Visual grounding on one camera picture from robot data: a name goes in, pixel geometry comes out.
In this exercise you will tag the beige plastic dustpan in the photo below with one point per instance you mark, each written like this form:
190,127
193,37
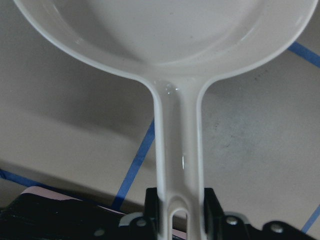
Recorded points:
177,49

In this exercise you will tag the bin lined with black bag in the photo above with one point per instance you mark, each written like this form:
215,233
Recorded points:
34,217

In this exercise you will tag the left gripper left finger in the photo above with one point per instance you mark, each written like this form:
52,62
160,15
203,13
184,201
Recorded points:
152,212

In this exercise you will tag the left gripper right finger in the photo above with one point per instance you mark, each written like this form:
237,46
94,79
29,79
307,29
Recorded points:
213,215

